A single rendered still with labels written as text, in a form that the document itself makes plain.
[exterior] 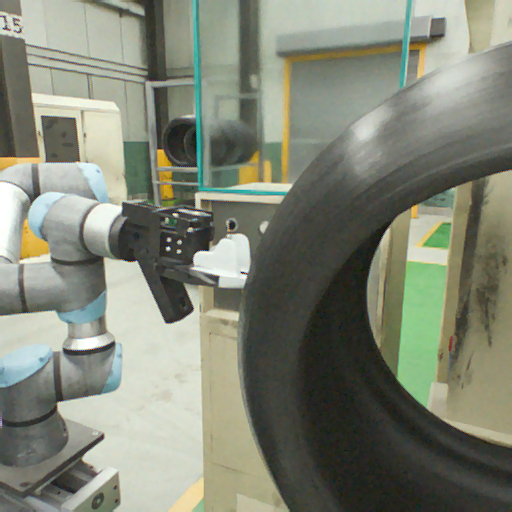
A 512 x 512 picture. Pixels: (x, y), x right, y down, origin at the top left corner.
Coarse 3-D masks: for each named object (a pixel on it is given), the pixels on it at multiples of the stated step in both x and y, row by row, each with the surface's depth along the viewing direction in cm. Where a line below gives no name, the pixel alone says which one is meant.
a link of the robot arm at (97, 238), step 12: (108, 204) 65; (96, 216) 63; (108, 216) 62; (84, 228) 63; (96, 228) 62; (108, 228) 62; (84, 240) 64; (96, 240) 63; (108, 240) 62; (96, 252) 65; (108, 252) 63
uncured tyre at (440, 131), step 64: (448, 64) 39; (384, 128) 37; (448, 128) 34; (320, 192) 40; (384, 192) 36; (256, 256) 47; (320, 256) 40; (256, 320) 45; (320, 320) 70; (256, 384) 46; (320, 384) 69; (384, 384) 71; (320, 448) 61; (384, 448) 70; (448, 448) 69
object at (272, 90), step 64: (192, 0) 123; (256, 0) 116; (320, 0) 110; (384, 0) 104; (256, 64) 120; (320, 64) 113; (384, 64) 107; (256, 128) 124; (320, 128) 117; (256, 192) 127
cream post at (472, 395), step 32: (480, 192) 70; (480, 224) 71; (480, 256) 72; (480, 288) 74; (480, 320) 75; (480, 352) 76; (448, 384) 80; (480, 384) 77; (448, 416) 80; (480, 416) 78
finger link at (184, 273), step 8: (168, 272) 58; (176, 272) 57; (184, 272) 57; (192, 272) 57; (200, 272) 57; (184, 280) 57; (192, 280) 57; (200, 280) 57; (208, 280) 57; (216, 280) 57
